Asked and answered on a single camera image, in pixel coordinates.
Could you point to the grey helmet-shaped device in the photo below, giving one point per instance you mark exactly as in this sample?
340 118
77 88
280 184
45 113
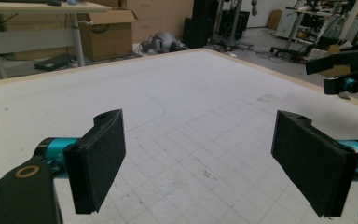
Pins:
164 42

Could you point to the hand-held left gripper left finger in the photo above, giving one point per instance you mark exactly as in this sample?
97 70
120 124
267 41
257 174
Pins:
96 161

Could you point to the black flat device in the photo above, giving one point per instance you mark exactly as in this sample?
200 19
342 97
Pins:
54 63

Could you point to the white grid mat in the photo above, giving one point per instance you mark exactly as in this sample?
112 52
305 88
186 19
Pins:
199 93

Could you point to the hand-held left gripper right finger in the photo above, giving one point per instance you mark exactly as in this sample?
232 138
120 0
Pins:
313 165

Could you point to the grey rolling stand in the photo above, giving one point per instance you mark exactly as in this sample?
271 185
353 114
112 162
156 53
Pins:
235 18

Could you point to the small cardboard box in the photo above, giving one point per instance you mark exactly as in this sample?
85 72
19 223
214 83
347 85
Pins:
275 19

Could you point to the white work table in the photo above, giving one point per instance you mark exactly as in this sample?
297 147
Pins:
310 13

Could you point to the white-legged desk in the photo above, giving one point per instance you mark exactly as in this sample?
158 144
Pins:
28 7

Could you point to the black metal frame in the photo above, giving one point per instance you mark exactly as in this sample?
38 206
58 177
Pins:
202 21

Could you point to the black cabinet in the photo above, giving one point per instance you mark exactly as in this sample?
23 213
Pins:
245 21

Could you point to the large open cardboard box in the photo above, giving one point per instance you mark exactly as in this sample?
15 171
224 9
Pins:
108 40

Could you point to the black wheeled base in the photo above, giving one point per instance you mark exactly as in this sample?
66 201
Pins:
287 51

